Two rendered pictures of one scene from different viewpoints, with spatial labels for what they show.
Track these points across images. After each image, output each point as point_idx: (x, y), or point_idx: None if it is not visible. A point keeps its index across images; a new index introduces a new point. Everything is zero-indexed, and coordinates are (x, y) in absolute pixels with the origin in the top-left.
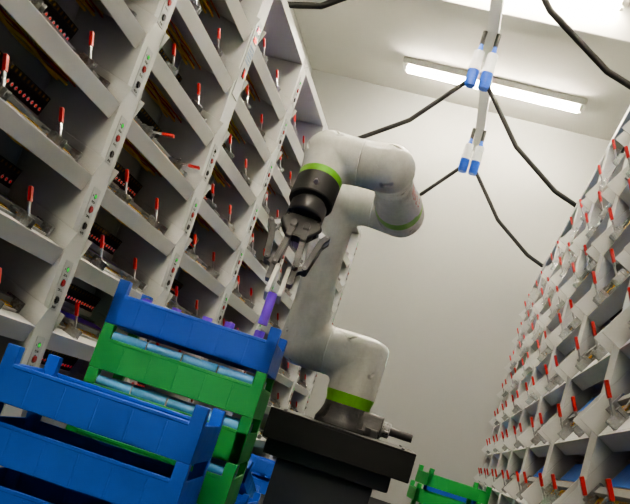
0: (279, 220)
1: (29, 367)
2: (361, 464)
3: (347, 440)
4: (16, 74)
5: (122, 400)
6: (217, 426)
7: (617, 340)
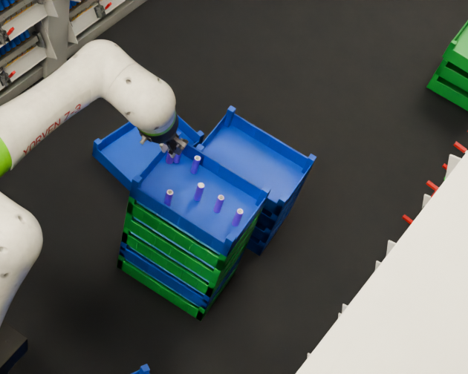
0: (178, 139)
1: (296, 185)
2: None
3: None
4: None
5: (262, 130)
6: (202, 142)
7: None
